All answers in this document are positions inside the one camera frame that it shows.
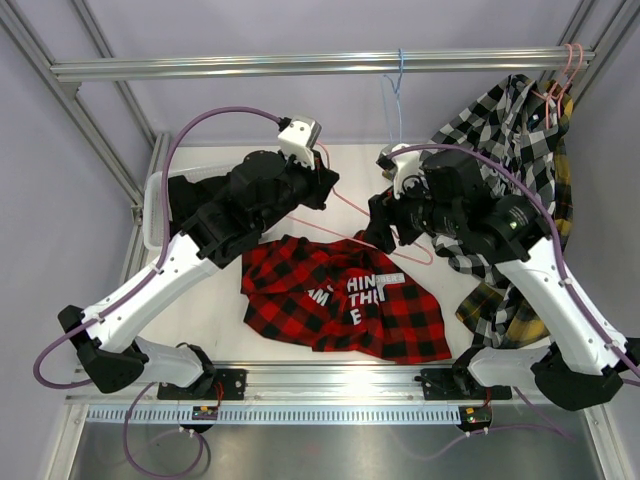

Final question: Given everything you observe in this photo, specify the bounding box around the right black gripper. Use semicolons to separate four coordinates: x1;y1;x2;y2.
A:
362;170;464;255

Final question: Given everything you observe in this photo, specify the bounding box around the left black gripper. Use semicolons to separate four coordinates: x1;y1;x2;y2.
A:
254;149;339;235

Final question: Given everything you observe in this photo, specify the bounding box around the pink wire hanger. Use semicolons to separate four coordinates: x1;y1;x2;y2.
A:
289;142;435;266
533;43;584;129
545;43;585;128

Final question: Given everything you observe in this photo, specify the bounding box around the red black plaid shirt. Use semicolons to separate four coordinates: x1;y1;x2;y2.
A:
241;235;451;364

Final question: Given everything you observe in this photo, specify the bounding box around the black polo shirt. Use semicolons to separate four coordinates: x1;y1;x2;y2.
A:
168;174;230;227

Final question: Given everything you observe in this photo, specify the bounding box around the white plastic basket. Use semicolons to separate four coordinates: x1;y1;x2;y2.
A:
142;165;233;252

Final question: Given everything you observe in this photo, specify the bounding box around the light blue wire hanger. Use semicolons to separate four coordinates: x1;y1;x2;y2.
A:
380;48;405;143

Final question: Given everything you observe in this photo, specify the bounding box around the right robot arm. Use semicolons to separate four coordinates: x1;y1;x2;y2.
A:
364;144;639;411

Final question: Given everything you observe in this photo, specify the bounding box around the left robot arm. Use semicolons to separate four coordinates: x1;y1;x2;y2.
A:
58;150;339;399

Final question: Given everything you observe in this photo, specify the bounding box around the yellow plaid shirt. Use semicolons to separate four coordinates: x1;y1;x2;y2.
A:
379;79;576;354

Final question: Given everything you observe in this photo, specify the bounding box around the grey white plaid shirt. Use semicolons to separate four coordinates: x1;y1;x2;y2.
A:
432;74;573;349

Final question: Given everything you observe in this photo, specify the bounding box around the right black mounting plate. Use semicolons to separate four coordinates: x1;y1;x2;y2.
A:
413;367;513;401

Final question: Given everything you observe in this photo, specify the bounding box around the black mounting plate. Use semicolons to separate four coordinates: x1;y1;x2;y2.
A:
157;367;247;401
413;367;513;401

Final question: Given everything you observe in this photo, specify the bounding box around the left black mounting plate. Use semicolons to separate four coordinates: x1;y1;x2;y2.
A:
157;367;247;401

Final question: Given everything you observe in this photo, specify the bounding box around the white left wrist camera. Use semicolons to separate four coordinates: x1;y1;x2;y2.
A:
278;116;322;170

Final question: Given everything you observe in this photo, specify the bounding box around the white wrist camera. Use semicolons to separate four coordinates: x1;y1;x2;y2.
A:
376;143;421;200
278;116;322;170

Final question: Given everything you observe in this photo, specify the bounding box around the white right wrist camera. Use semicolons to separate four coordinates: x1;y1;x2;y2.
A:
376;143;421;200

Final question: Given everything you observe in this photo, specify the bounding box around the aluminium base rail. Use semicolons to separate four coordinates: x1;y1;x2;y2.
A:
64;360;609;405

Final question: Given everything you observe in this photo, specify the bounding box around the aluminium hanging rail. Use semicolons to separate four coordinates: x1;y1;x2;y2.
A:
50;46;596;83

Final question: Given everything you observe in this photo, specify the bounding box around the right aluminium frame post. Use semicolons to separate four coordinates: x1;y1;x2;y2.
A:
558;0;639;106

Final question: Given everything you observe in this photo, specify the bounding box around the aluminium frame post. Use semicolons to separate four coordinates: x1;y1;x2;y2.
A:
558;0;639;106
1;1;157;208

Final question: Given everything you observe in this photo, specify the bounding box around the white slotted cable duct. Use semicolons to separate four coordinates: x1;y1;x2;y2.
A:
86;404;462;425

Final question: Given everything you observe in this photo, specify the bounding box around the left aluminium frame post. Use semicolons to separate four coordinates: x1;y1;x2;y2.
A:
1;1;157;208

